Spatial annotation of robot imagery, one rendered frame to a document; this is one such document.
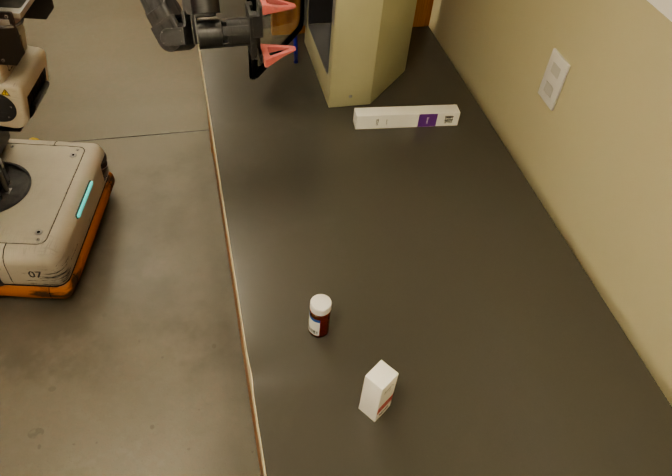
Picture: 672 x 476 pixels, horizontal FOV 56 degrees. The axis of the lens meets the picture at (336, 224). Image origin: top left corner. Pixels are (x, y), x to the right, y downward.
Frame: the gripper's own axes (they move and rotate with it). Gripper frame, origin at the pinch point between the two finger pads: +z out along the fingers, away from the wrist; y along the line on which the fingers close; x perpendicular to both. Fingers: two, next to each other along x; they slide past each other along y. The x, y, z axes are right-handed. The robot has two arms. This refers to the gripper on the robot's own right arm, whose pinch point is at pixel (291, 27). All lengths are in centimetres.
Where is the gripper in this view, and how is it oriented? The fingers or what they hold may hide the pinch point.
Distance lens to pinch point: 138.5
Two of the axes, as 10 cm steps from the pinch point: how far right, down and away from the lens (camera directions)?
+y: 0.5, -7.0, -7.1
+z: 9.7, -1.4, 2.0
